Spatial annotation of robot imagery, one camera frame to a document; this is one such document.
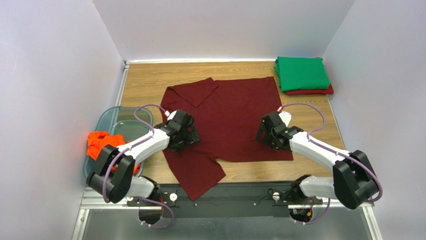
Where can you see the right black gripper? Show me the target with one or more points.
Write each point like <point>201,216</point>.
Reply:
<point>266,132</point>

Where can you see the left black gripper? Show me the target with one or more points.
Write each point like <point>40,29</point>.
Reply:
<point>188,135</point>

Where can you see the maroon t shirt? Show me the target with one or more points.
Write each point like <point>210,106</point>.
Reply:
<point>227,115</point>

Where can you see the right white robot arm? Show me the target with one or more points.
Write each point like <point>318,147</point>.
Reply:
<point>353,181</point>

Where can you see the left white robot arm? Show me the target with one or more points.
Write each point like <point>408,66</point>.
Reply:
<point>112,174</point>

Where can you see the teal plastic bin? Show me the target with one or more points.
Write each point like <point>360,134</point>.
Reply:
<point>120,120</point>

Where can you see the green folded t shirt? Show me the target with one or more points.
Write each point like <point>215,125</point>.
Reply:
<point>301,73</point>

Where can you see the red folded t shirt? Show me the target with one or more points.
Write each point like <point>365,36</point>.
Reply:
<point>327,91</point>

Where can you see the orange t shirt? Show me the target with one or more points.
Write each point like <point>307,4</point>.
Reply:
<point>95,142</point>

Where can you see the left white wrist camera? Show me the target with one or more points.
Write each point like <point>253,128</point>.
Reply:
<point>170,114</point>

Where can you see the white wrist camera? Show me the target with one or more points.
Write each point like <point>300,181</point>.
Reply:
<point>285,116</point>
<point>170,114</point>

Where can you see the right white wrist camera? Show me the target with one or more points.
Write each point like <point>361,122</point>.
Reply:
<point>285,116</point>

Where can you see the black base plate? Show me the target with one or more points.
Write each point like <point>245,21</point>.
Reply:
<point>227,200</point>

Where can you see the aluminium rail frame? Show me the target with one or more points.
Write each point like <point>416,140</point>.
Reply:
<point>331,220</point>

